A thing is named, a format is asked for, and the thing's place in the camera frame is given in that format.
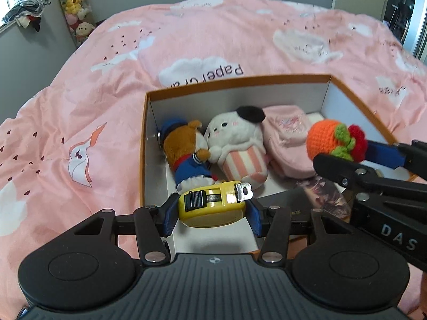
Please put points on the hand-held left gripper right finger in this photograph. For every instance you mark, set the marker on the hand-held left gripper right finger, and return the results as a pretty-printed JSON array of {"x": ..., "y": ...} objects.
[{"x": 256, "y": 220}]

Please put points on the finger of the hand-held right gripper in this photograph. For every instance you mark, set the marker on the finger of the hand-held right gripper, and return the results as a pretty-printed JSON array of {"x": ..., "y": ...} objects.
[
  {"x": 337, "y": 168},
  {"x": 383, "y": 155}
]

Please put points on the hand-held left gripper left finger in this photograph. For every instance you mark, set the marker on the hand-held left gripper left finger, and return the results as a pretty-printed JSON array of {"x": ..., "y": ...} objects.
[{"x": 170, "y": 216}]

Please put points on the printed picture card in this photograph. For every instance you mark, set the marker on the printed picture card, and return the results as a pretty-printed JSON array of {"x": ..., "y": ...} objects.
[{"x": 323, "y": 196}]

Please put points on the crochet orange fruit toy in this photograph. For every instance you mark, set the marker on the crochet orange fruit toy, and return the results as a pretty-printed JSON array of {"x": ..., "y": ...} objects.
[{"x": 323, "y": 138}]

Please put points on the dark grey box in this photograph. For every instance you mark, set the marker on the dark grey box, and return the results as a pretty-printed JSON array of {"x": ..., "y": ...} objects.
[{"x": 283, "y": 200}]

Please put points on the yellow tape measure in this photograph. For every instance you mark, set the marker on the yellow tape measure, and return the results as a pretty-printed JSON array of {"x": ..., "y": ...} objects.
[{"x": 213, "y": 213}]

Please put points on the pink pouch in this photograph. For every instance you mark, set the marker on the pink pouch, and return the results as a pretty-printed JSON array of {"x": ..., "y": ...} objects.
[{"x": 287, "y": 133}]

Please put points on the orange cardboard box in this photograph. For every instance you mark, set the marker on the orange cardboard box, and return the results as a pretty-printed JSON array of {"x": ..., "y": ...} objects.
[{"x": 340, "y": 96}]

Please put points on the bear plush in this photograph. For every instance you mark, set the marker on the bear plush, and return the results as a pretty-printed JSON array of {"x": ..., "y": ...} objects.
[{"x": 183, "y": 143}]

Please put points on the popcorn cat plush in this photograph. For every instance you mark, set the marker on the popcorn cat plush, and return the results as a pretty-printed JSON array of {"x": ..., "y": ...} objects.
[{"x": 233, "y": 130}]

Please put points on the pink printed blanket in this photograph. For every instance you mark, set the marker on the pink printed blanket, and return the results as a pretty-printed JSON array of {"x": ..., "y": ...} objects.
[{"x": 100, "y": 106}]

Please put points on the dark cluttered shelf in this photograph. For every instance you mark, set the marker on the dark cluttered shelf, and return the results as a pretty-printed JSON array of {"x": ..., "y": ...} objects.
[{"x": 398, "y": 6}]

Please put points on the column of plush toys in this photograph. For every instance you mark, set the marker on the column of plush toys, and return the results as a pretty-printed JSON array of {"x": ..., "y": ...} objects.
[{"x": 75, "y": 3}]

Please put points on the pile of clothes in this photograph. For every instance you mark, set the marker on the pile of clothes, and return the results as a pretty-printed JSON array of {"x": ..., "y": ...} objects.
[{"x": 26, "y": 8}]

